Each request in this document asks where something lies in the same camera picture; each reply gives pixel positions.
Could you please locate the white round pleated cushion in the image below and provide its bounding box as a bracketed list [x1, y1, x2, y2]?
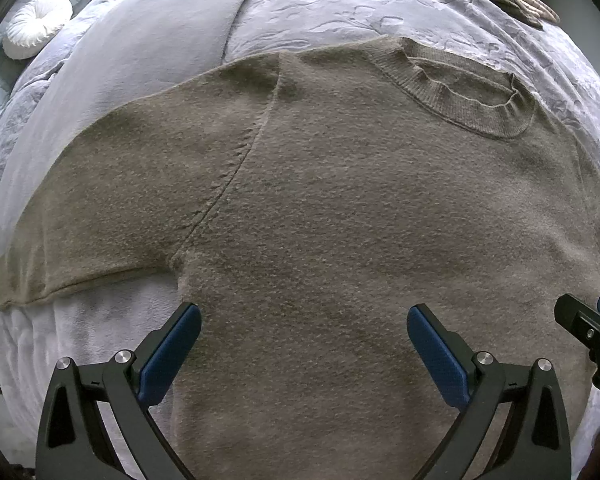
[2, 0, 73, 61]

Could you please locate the lavender embossed bedspread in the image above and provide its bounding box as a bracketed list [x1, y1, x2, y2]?
[0, 0, 600, 480]

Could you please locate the plain lavender fleece blanket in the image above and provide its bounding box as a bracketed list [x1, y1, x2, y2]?
[0, 0, 272, 411]

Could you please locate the brown knit sweater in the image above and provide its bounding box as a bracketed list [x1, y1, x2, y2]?
[0, 38, 600, 479]

